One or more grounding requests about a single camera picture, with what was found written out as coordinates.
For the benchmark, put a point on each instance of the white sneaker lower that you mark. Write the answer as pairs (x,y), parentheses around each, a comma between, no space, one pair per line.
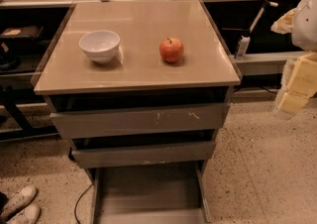
(28,215)

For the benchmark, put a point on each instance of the bottom grey drawer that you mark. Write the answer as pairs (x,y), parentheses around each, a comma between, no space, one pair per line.
(170,193)

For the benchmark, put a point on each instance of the white bottle with nozzle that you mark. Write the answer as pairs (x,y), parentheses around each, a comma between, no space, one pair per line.
(244,41)

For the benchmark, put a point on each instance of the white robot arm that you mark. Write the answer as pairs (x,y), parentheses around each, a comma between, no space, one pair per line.
(304,34)

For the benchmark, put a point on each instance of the red apple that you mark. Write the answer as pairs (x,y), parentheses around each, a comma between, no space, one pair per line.
(171,49)

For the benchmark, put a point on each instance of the white ceramic bowl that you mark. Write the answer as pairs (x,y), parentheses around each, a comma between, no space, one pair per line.
(100,46)

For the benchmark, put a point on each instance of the dark flat box on shelf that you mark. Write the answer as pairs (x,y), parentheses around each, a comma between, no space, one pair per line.
(28,32)

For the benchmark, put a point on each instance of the top grey drawer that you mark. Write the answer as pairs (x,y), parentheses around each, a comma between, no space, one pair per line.
(135,121)

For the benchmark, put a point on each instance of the white sneaker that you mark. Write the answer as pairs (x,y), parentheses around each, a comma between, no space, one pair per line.
(28,215)
(9,206)

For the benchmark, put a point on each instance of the white sneaker upper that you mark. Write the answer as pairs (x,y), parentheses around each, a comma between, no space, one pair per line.
(9,206)

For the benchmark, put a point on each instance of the grey drawer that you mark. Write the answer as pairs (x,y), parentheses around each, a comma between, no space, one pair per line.
(135,121)
(170,193)
(145,155)

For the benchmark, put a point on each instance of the middle grey drawer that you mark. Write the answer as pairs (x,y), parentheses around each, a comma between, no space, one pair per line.
(145,155)

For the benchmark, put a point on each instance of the grey drawer cabinet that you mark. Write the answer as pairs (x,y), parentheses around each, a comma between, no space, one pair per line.
(137,76)

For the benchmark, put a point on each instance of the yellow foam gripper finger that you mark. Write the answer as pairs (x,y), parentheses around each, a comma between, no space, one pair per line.
(284,24)
(298,84)

